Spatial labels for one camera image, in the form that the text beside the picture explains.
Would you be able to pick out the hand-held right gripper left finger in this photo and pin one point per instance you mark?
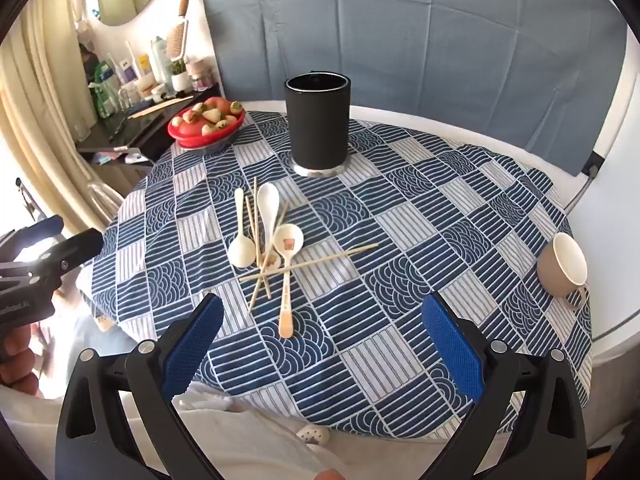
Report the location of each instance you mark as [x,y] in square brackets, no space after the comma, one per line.
[192,340]

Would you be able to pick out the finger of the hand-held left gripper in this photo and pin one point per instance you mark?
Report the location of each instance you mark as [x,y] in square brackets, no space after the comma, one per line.
[80,250]
[47,225]

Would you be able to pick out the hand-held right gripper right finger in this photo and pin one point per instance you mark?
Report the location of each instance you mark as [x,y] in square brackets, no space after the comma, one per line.
[452,345]

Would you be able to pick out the plain cream spoon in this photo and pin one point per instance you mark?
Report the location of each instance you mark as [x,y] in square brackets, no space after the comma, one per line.
[241,255]

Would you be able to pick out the black cylindrical utensil holder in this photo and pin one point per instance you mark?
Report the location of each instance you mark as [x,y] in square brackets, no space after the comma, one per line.
[317,130]

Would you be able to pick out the person's left hand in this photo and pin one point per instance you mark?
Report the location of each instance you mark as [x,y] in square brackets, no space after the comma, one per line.
[17,360]

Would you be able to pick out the clear plastic chair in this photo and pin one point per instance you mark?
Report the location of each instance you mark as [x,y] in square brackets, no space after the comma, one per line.
[97,195]

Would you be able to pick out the person's white clothing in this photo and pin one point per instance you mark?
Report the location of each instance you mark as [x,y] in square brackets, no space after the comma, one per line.
[240,435]

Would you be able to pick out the blue patterned tablecloth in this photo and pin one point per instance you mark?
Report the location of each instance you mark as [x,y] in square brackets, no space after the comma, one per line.
[400,240]

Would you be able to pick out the beige cup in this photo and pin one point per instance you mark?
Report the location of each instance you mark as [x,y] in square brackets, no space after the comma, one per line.
[552,270]

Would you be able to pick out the black side table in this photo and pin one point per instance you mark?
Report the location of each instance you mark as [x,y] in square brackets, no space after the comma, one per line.
[160,147]

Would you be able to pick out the cream curtain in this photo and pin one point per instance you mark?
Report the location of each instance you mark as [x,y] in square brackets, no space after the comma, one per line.
[35,85]

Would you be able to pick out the white perforated slipper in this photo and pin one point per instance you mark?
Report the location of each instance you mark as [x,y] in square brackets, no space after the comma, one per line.
[312,434]

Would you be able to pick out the red apple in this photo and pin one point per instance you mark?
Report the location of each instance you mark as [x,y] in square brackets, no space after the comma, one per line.
[217,105]
[187,129]

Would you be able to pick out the long wooden stick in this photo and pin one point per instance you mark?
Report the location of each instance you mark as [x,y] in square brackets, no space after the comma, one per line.
[160,106]

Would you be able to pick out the red fruit bowl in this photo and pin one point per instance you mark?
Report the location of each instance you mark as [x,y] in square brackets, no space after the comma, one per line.
[210,139]

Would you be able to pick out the pile of strawberries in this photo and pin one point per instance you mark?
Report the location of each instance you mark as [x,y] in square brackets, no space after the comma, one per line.
[210,116]

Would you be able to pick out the small potted plant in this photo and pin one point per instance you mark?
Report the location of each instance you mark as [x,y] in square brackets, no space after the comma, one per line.
[181,80]

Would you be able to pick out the row of toiletry bottles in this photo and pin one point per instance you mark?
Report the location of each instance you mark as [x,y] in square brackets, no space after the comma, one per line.
[160,60]

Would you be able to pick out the pink lidded jar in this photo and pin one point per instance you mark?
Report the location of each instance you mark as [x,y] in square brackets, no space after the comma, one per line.
[201,80]

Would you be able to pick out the blue backdrop cloth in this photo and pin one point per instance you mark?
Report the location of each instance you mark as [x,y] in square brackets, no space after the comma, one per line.
[400,35]

